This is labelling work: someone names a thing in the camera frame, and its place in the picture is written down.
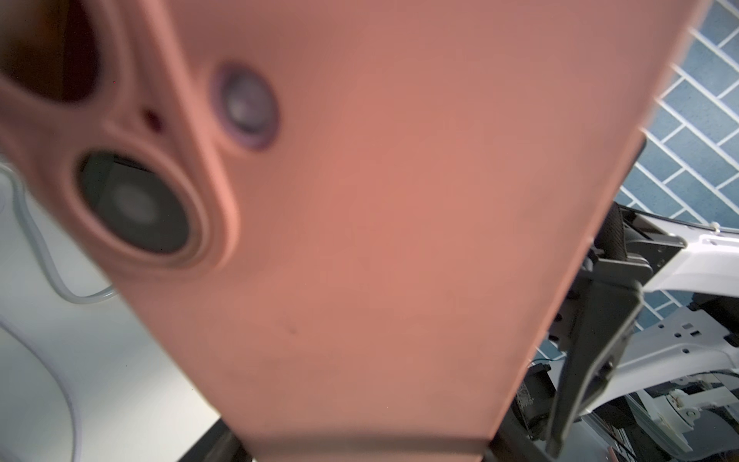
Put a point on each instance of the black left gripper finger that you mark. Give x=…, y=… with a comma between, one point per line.
x=597, y=318

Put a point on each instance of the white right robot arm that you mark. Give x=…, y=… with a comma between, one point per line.
x=648, y=342

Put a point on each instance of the phone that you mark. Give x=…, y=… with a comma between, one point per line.
x=349, y=223

